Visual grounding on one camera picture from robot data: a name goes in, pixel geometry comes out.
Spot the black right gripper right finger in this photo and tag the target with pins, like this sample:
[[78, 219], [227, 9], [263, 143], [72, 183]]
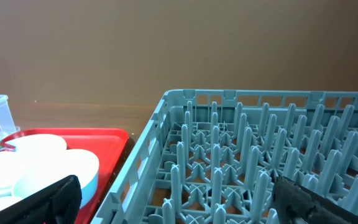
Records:
[[297, 204]]

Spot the red plastic tray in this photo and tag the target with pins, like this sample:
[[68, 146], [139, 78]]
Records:
[[108, 145]]

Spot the light blue bowl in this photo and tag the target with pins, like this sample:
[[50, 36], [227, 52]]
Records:
[[52, 168]]

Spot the grey dishwasher rack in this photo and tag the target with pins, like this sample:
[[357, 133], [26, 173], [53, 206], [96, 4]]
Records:
[[212, 156]]

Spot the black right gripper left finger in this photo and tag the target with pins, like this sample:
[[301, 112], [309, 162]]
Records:
[[58, 203]]

